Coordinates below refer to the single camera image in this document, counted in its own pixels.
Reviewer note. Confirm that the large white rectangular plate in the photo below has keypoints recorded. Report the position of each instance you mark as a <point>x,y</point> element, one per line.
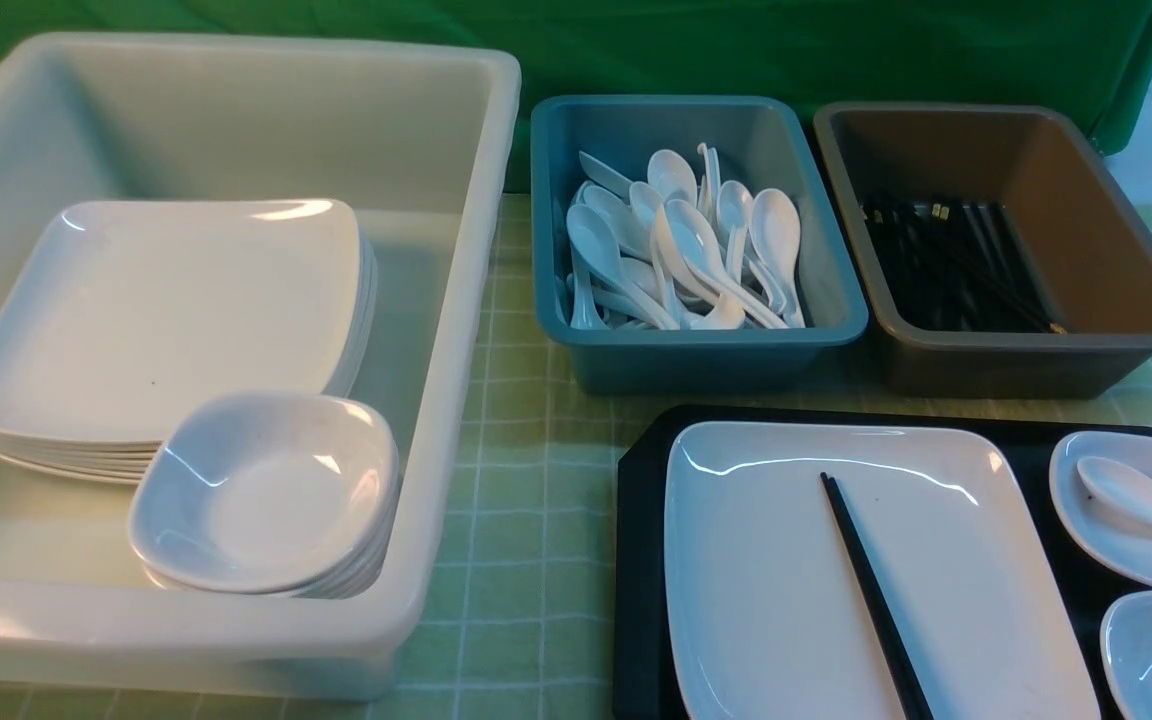
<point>767,620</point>

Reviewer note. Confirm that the black chopstick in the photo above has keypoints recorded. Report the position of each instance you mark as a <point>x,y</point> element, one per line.
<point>911,694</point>

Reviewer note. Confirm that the white bowl with spoon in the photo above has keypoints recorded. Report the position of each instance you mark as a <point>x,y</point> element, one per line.
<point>1119,540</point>

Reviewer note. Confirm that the pile of white soup spoons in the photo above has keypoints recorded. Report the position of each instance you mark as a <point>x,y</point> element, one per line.
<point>680,250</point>

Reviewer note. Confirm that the teal plastic spoon bin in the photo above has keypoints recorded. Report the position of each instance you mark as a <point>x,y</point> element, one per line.
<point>760,143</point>

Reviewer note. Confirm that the green checkered tablecloth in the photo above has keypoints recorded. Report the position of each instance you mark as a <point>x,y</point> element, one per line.
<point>518,619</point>

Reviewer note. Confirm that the stack of white small bowls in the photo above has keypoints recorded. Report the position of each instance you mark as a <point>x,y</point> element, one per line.
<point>271,494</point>

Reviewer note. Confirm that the black plastic serving tray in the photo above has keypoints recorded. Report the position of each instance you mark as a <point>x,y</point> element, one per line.
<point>644,683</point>

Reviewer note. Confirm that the pile of black chopsticks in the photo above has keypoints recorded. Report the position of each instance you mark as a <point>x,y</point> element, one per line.
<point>955,265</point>

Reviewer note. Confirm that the stack of white square plates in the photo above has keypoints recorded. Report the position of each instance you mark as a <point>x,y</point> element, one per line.
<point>128,315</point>

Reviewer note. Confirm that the brown plastic chopstick bin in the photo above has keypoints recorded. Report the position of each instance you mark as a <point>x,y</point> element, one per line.
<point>1091,250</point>

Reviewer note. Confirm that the large white plastic tub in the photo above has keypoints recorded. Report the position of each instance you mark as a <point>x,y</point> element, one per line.
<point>416,139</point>

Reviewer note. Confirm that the green backdrop cloth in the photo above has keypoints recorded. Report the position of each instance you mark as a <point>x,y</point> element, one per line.
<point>1088,60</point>

